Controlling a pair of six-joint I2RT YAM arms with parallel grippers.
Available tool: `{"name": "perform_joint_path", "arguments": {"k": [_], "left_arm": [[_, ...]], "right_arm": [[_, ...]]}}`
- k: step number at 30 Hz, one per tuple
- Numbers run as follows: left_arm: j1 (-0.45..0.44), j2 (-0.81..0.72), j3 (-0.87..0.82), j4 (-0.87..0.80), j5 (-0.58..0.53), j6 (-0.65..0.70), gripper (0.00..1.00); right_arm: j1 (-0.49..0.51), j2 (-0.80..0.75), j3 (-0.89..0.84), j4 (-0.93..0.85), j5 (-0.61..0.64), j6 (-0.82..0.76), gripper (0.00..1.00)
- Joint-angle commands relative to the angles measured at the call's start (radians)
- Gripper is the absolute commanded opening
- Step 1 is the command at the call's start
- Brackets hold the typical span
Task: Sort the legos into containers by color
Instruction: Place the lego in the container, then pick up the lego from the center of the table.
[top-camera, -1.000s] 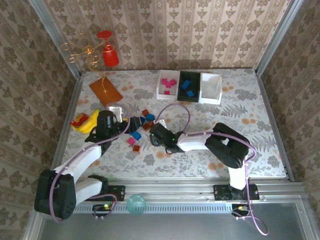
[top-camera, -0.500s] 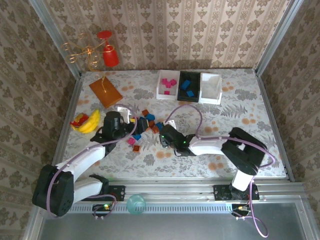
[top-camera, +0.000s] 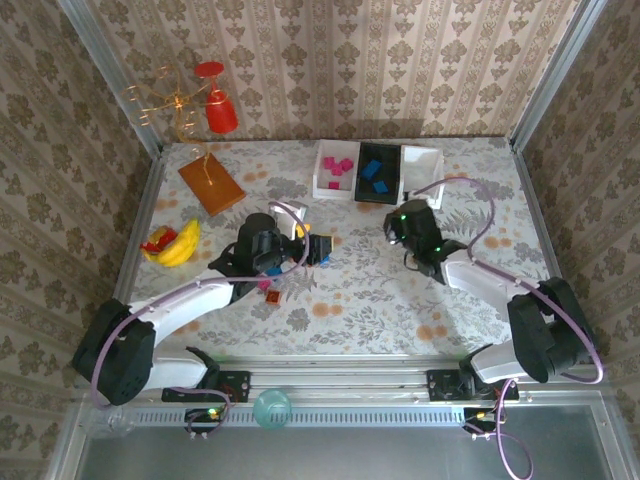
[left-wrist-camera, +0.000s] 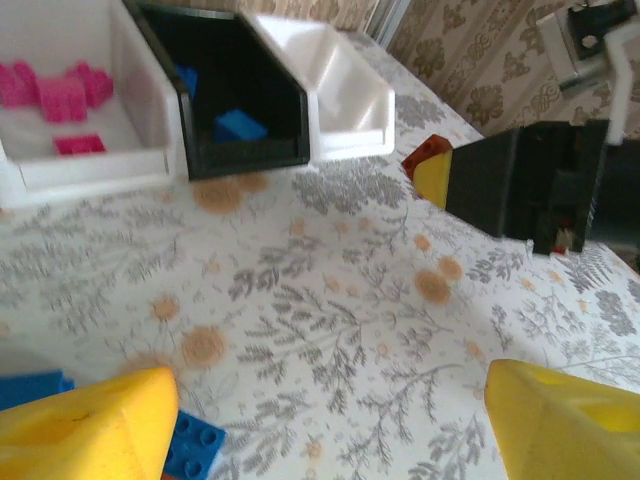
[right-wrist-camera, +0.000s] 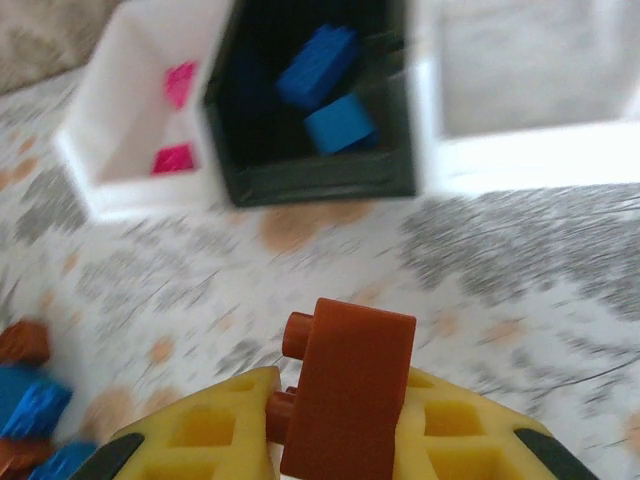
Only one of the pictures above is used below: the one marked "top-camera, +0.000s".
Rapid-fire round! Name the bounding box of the grey slotted cable duct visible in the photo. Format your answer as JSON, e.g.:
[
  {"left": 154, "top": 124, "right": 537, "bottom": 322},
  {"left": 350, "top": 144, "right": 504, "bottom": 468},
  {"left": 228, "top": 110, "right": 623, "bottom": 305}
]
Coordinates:
[{"left": 134, "top": 405, "right": 469, "bottom": 429}]

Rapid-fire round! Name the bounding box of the aluminium frame post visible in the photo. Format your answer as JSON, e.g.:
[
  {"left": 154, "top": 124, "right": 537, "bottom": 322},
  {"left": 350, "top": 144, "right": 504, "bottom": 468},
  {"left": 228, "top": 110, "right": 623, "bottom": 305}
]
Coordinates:
[
  {"left": 57, "top": 0, "right": 164, "bottom": 159},
  {"left": 509, "top": 0, "right": 609, "bottom": 151}
]

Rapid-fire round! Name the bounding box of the red plastic goblet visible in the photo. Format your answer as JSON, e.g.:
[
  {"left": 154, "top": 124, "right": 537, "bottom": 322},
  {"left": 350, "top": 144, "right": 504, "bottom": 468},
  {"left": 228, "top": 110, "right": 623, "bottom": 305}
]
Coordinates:
[{"left": 193, "top": 61, "right": 240, "bottom": 135}]

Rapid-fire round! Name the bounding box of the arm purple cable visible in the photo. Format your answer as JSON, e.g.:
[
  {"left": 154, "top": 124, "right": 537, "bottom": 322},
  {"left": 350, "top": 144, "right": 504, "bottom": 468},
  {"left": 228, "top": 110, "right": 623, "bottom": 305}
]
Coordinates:
[
  {"left": 403, "top": 175, "right": 605, "bottom": 479},
  {"left": 92, "top": 200, "right": 312, "bottom": 439}
]

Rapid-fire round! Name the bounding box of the red toy fries box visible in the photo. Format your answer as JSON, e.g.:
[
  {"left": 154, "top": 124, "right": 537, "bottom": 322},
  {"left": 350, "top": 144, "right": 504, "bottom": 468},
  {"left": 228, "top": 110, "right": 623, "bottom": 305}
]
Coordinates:
[{"left": 139, "top": 227, "right": 177, "bottom": 255}]

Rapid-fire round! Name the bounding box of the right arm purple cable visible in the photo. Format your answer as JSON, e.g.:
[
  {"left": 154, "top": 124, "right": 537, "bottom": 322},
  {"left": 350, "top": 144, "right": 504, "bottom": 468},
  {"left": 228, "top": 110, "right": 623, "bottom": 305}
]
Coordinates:
[{"left": 403, "top": 175, "right": 605, "bottom": 479}]

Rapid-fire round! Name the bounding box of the black square container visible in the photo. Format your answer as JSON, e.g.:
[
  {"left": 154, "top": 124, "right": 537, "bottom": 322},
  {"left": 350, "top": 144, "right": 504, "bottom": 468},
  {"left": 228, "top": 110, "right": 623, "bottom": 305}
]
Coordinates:
[{"left": 353, "top": 142, "right": 404, "bottom": 204}]

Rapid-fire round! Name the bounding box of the yellow toy banana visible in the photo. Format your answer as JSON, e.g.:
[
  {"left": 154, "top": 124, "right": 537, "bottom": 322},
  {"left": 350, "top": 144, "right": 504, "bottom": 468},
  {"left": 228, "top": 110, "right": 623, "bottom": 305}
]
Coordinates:
[{"left": 141, "top": 218, "right": 202, "bottom": 268}]

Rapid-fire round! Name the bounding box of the clear plastic cup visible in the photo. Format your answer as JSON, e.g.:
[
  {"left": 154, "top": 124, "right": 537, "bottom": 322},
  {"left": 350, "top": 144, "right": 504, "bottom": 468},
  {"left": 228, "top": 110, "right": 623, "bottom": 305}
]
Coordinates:
[{"left": 93, "top": 405, "right": 137, "bottom": 440}]

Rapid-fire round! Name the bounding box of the teal glass cup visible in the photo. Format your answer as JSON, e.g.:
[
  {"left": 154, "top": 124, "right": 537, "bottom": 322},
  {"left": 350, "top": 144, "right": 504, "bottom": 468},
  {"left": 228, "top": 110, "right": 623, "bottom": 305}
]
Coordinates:
[{"left": 252, "top": 388, "right": 293, "bottom": 430}]

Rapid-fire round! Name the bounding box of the aluminium table side rail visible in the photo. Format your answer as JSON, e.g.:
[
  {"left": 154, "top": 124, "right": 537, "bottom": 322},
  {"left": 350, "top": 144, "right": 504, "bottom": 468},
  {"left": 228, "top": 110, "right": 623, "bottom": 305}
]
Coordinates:
[
  {"left": 509, "top": 142, "right": 591, "bottom": 364},
  {"left": 92, "top": 149, "right": 166, "bottom": 366}
]

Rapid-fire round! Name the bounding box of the floral table cloth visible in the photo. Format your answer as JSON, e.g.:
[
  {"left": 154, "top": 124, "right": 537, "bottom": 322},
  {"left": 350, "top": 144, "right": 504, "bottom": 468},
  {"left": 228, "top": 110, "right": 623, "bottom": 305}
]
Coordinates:
[{"left": 119, "top": 138, "right": 574, "bottom": 357}]

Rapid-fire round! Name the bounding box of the white square container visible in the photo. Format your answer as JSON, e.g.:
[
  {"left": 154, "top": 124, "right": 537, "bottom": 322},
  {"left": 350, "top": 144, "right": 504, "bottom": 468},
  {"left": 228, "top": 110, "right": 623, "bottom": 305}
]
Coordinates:
[
  {"left": 399, "top": 144, "right": 445, "bottom": 210},
  {"left": 312, "top": 139, "right": 362, "bottom": 200}
]

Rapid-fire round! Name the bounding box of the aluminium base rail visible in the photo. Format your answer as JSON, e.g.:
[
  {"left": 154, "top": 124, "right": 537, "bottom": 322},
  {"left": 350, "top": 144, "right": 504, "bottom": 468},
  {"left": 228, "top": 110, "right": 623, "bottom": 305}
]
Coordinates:
[{"left": 74, "top": 355, "right": 612, "bottom": 401}]

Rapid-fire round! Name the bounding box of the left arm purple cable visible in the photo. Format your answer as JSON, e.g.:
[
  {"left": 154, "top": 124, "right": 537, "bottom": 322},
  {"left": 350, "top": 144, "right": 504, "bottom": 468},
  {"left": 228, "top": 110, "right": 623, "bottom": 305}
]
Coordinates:
[{"left": 92, "top": 200, "right": 312, "bottom": 439}]

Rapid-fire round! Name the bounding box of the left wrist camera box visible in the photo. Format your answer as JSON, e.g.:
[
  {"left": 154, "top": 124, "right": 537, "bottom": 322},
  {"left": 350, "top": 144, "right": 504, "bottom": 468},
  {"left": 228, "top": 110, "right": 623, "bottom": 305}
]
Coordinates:
[{"left": 272, "top": 199, "right": 311, "bottom": 241}]

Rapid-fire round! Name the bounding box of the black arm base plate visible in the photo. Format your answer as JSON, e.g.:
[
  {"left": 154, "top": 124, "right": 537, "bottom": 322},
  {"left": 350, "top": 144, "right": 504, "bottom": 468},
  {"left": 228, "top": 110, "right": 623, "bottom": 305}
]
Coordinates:
[
  {"left": 161, "top": 370, "right": 251, "bottom": 404},
  {"left": 426, "top": 368, "right": 520, "bottom": 401}
]

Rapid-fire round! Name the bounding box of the gold wire stand orange base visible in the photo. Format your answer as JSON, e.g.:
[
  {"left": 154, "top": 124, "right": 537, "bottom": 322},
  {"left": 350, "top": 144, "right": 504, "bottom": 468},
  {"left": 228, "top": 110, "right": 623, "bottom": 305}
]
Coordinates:
[{"left": 123, "top": 66, "right": 247, "bottom": 217}]

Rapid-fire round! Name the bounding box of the small black circuit board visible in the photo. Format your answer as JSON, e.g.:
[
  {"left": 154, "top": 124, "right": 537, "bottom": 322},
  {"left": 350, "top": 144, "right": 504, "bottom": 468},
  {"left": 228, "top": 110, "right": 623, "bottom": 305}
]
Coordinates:
[
  {"left": 463, "top": 407, "right": 501, "bottom": 432},
  {"left": 184, "top": 407, "right": 224, "bottom": 434}
]

